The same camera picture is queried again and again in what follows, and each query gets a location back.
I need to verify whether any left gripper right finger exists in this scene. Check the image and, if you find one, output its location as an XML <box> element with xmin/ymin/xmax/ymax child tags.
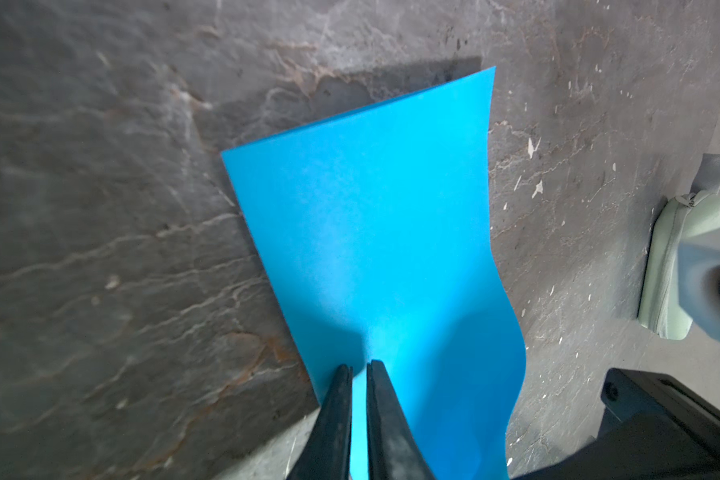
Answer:
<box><xmin>366</xmin><ymin>360</ymin><xmax>435</xmax><ymax>480</ymax></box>

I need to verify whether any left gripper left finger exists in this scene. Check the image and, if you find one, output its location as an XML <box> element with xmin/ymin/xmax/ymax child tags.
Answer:
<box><xmin>286</xmin><ymin>364</ymin><xmax>353</xmax><ymax>480</ymax></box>

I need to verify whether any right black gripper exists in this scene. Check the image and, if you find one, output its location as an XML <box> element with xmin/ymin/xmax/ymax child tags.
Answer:
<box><xmin>523</xmin><ymin>368</ymin><xmax>720</xmax><ymax>479</ymax></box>

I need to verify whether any blue square paper sheet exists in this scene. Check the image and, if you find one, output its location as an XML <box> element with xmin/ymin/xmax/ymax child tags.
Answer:
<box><xmin>222</xmin><ymin>69</ymin><xmax>526</xmax><ymax>479</ymax></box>

